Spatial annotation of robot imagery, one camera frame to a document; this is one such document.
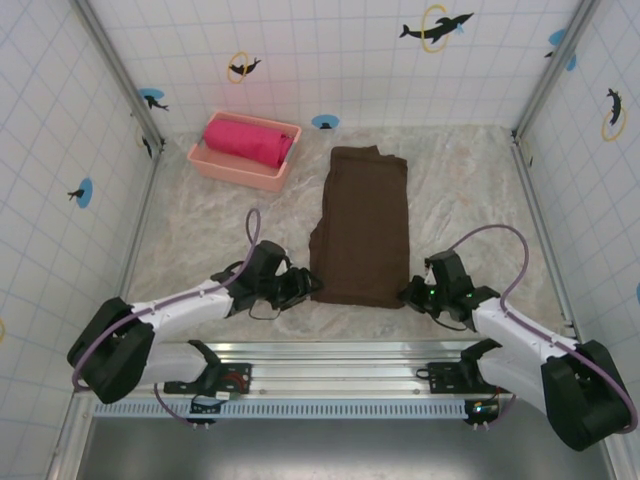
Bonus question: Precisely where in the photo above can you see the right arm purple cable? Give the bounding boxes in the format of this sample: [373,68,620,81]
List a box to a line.
[447,224,639,436]

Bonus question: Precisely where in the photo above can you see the brushed metal panel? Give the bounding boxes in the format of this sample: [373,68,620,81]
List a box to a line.
[82,415,619,480]

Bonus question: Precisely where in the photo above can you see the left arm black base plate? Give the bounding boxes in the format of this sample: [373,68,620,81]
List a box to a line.
[163,362,254,397]

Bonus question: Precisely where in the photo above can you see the large dolphin yellow ring sticker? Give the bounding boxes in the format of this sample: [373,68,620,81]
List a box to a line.
[398,3,475,54]

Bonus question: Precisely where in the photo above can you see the white slotted cable duct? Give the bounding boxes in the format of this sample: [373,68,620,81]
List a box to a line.
[92,399,474,419]

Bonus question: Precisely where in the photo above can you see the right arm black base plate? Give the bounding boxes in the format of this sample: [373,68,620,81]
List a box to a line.
[416,360,516,396]

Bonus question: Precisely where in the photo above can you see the aluminium side rail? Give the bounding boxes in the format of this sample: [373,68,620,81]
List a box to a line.
[510,130,589,359]
[117,142,169,301]

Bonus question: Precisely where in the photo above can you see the black connector module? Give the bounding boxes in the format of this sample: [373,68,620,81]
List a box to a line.
[191,393,232,431]

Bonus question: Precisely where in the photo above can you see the brown long pants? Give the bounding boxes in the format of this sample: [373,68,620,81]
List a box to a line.
[308,144,412,310]

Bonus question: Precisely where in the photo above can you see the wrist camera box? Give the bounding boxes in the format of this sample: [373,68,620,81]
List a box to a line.
[248,239,290,281]
[423,251,475,294]

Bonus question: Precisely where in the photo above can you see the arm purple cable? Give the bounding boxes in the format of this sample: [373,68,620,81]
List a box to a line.
[72,208,264,427]
[447,224,639,436]

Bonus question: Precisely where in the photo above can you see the pink plastic basket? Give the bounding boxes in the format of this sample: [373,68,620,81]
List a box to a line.
[186,110,303,194]

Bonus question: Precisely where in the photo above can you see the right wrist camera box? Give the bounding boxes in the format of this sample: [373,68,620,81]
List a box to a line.
[423,251,475,294]

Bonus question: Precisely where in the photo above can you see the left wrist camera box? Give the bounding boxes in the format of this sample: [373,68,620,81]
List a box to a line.
[248,239,290,281]

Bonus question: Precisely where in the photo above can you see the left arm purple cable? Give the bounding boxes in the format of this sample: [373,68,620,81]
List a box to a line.
[72,208,264,427]

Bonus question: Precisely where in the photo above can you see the rolled pink cloth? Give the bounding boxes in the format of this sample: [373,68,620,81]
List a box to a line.
[202,118,294,169]

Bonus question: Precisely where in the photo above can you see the aluminium base rail beam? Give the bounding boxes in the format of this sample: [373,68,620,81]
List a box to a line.
[73,341,621,400]

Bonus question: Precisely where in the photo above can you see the aluminium corner post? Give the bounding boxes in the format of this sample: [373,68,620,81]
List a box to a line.
[512,0,599,141]
[69,0,167,151]

